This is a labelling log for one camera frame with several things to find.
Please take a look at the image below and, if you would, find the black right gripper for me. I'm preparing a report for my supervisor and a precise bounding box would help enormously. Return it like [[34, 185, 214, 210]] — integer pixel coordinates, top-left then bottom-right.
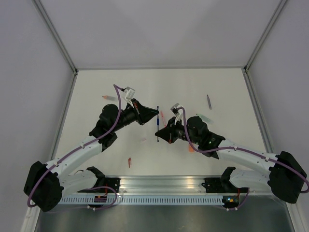
[[155, 116, 200, 145]]

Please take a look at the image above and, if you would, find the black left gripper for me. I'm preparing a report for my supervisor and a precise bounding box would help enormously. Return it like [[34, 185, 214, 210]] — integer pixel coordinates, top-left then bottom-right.
[[112, 99, 159, 132]]

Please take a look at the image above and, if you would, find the blue gel pen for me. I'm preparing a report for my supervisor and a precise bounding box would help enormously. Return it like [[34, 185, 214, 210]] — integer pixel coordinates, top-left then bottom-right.
[[156, 114, 160, 142]]

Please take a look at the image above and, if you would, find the purple grey marker pen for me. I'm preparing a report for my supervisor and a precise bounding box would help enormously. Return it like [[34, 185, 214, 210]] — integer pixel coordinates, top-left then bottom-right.
[[207, 94, 212, 110]]

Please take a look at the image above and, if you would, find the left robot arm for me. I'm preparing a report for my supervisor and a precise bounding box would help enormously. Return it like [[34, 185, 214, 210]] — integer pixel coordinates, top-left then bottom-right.
[[24, 99, 159, 212]]

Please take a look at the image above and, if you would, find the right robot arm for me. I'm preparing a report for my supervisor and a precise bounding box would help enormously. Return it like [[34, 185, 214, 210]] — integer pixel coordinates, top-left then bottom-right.
[[155, 116, 308, 203]]

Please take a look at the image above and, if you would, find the orange highlighter pen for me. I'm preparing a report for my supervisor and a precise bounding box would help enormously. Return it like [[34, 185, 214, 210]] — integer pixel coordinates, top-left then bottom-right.
[[102, 95, 117, 101]]

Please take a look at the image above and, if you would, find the green highlighter pen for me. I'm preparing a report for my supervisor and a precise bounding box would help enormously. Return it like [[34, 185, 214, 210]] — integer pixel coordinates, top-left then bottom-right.
[[196, 114, 214, 124]]

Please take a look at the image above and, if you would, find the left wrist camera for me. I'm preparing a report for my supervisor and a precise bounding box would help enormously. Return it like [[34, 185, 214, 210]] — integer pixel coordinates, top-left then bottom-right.
[[123, 87, 135, 106]]

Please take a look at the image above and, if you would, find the aluminium mounting rail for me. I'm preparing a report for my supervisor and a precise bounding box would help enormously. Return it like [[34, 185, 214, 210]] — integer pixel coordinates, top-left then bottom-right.
[[60, 175, 285, 194]]

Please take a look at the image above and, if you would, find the white slotted cable duct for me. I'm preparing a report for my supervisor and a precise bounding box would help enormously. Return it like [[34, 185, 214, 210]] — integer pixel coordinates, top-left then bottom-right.
[[59, 194, 224, 205]]

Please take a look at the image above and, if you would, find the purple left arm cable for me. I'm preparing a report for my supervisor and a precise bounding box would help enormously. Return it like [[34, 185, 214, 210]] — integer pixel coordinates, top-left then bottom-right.
[[27, 84, 126, 208]]

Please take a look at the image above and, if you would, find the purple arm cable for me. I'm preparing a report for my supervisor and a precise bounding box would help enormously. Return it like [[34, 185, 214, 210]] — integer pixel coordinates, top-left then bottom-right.
[[177, 106, 309, 211], [27, 84, 126, 208]]

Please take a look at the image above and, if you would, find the left aluminium frame post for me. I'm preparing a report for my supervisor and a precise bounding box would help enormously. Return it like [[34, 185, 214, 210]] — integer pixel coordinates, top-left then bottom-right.
[[31, 0, 78, 74]]

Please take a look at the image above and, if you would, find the aluminium frame post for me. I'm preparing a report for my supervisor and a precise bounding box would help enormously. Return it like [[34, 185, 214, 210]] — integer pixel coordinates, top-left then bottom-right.
[[31, 0, 78, 74], [243, 0, 288, 73]]

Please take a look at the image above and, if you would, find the right aluminium frame post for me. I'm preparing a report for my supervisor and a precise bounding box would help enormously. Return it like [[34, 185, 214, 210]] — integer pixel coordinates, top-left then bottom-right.
[[243, 0, 288, 73]]

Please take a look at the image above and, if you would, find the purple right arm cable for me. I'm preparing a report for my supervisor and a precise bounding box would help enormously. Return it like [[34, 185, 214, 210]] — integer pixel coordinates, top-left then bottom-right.
[[177, 106, 309, 211]]

